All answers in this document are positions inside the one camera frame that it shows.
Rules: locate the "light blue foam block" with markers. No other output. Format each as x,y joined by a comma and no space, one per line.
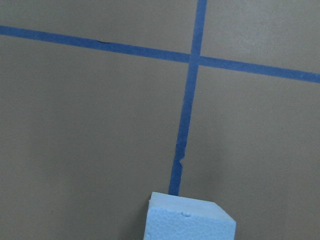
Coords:
171,217

